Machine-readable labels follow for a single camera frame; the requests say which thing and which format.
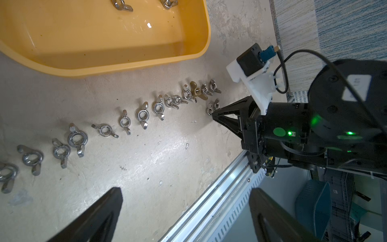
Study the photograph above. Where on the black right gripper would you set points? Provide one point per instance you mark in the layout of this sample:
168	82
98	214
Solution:
343	125

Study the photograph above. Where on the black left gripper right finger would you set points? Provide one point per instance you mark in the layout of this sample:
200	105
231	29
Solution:
274	224

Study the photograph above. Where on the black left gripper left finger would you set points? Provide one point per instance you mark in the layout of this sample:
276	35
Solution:
97	223

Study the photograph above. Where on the steel wing nut fifteenth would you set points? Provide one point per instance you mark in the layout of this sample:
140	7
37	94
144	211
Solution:
213	106

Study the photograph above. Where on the steel wing nut fourteenth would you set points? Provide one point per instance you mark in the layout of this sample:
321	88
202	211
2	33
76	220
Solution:
213	87

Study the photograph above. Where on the steel wing nut thirteenth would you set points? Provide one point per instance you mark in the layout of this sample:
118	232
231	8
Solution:
205	90

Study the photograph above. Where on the brass coloured wing nut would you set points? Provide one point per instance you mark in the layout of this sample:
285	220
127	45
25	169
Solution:
197	92

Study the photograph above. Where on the steel wing nut eleventh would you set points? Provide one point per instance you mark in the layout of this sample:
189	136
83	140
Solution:
187	94

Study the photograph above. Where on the steel wing nut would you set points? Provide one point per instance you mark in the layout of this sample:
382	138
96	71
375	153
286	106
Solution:
77	139
8	174
177	100
159	108
125	122
32	158
169	102
61	152
143	115
105	130

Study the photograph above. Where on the yellow oval storage tray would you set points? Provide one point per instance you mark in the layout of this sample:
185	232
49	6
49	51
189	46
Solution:
83	38

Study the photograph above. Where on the pile of steel wing nuts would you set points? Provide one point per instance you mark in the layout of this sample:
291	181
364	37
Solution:
147	5

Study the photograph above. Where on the teal plastic bin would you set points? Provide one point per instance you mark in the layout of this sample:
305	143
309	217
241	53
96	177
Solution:
313	207

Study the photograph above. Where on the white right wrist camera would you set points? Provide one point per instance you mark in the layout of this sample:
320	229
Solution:
252	68

